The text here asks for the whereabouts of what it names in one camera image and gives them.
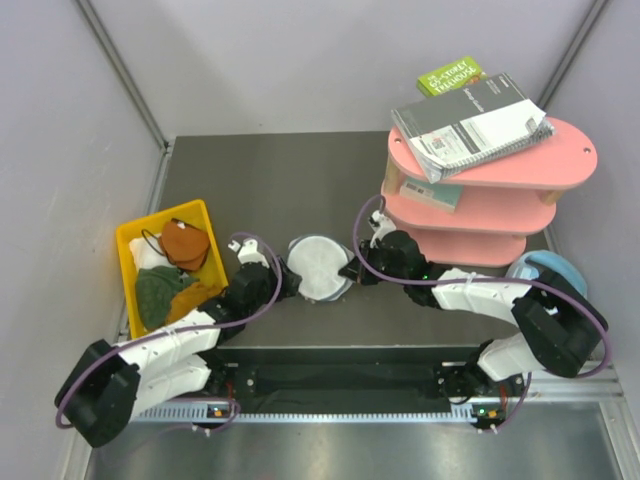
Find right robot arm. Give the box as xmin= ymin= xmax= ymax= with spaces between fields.
xmin=338 ymin=230 xmax=609 ymax=396

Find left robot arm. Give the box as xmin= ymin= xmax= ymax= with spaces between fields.
xmin=54 ymin=259 xmax=302 ymax=448

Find green treehouse book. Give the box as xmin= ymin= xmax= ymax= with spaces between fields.
xmin=416 ymin=56 xmax=487 ymax=97

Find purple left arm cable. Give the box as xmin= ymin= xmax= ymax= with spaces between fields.
xmin=54 ymin=231 xmax=285 ymax=431

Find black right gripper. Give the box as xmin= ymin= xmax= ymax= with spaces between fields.
xmin=341 ymin=240 xmax=410 ymax=286

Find yellow plastic bin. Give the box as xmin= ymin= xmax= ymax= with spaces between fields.
xmin=115 ymin=199 xmax=228 ymax=338

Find light blue headphones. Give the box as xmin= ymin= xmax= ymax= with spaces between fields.
xmin=505 ymin=250 xmax=588 ymax=298

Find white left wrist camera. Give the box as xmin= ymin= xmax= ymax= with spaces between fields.
xmin=228 ymin=238 xmax=269 ymax=268

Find orange bra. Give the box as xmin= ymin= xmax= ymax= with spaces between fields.
xmin=159 ymin=218 xmax=210 ymax=272

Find white garment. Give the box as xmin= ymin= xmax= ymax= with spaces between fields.
xmin=128 ymin=236 xmax=173 ymax=272

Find green garment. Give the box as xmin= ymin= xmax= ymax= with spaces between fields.
xmin=135 ymin=266 xmax=191 ymax=331

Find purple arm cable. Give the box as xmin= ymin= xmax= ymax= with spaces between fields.
xmin=352 ymin=194 xmax=612 ymax=381
xmin=54 ymin=231 xmax=285 ymax=431

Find pink three-tier shelf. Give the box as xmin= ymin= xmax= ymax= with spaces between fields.
xmin=381 ymin=119 xmax=598 ymax=267

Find mustard yellow garment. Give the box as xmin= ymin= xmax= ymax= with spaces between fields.
xmin=165 ymin=281 xmax=222 ymax=325

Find grey spiral-bound manual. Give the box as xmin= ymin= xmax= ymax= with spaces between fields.
xmin=391 ymin=72 xmax=555 ymax=183

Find teal paperback book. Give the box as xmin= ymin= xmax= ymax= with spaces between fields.
xmin=399 ymin=177 xmax=463 ymax=213

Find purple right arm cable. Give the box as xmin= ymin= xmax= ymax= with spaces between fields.
xmin=352 ymin=194 xmax=612 ymax=381

